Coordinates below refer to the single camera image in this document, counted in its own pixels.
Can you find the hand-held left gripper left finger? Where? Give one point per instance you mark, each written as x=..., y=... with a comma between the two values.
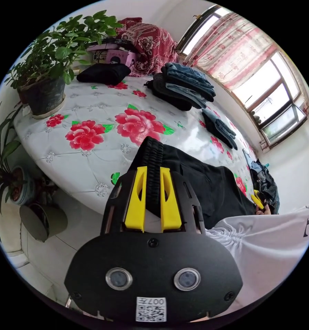
x=137, y=203

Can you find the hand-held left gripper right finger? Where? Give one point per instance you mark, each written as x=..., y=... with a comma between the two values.
x=169, y=206

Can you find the black pants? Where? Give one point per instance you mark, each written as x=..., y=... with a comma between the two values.
x=211, y=185

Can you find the person's right hand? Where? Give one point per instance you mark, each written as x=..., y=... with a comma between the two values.
x=264, y=210

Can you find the heaped pile of unfolded clothes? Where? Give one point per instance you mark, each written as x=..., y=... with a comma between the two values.
x=269, y=184

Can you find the person's body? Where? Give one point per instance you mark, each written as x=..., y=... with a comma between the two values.
x=260, y=245

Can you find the bed with flowered quilt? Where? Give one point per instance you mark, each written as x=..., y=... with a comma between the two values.
x=92, y=159

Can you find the folded blue jeans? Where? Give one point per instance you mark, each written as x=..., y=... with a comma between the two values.
x=218, y=126

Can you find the grey round bucket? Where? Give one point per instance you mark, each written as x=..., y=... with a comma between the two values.
x=41, y=221

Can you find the long-leaved potted plant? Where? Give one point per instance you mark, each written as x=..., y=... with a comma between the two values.
x=17, y=185

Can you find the stacked pile of folded clothes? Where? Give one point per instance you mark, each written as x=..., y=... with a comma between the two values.
x=185, y=85

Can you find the folded black garment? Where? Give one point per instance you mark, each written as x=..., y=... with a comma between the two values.
x=102, y=73

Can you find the leafy green potted plant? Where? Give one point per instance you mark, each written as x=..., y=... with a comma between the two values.
x=44, y=95

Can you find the pink carton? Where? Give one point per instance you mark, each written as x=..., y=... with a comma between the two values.
x=113, y=55

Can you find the pink patterned curtain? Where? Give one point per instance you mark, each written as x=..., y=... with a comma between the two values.
x=234, y=51

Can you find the red patterned rolled blanket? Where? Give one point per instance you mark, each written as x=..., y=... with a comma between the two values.
x=151, y=43

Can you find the wide window with wooden frame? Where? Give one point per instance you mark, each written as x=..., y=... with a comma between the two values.
x=273, y=103

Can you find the small window with dark frame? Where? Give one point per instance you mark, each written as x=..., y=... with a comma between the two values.
x=203, y=28

